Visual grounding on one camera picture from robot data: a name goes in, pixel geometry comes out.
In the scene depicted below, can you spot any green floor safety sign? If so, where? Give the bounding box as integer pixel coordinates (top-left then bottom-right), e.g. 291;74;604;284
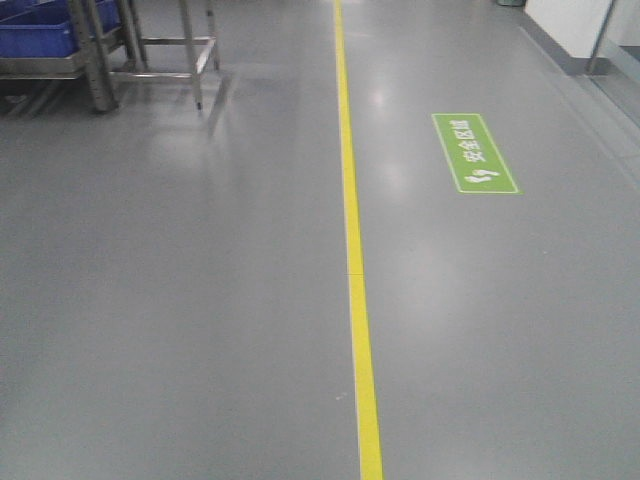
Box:
432;113;522;195

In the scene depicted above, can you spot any metal storage shelf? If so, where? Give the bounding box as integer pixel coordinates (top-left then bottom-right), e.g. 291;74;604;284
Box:
1;1;220;112

